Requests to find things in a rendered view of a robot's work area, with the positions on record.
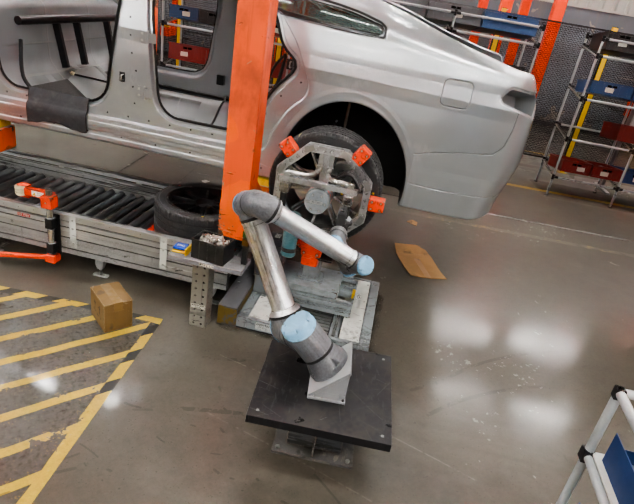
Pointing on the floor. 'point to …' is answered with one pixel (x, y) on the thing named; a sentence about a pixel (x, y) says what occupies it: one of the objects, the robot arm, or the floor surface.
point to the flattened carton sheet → (417, 261)
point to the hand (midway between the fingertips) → (345, 215)
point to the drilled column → (201, 296)
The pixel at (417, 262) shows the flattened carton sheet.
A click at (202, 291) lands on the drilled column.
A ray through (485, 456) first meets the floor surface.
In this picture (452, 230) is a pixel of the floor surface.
